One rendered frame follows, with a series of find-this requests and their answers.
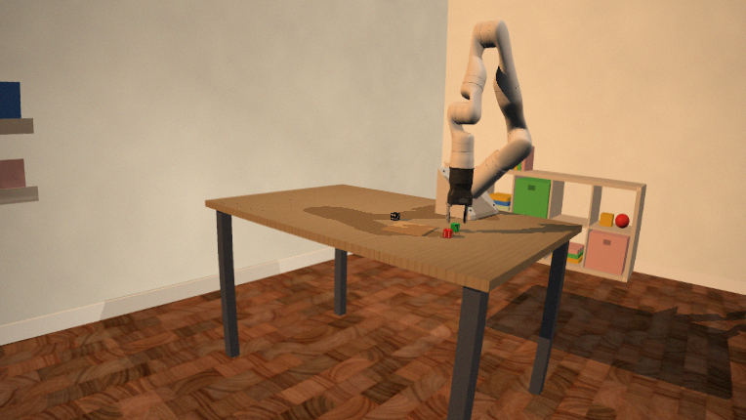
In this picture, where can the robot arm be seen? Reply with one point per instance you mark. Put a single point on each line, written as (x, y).
(491, 34)

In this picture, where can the orange flat mat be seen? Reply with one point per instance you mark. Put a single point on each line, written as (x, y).
(409, 228)

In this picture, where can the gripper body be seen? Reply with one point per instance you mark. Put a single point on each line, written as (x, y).
(461, 175)

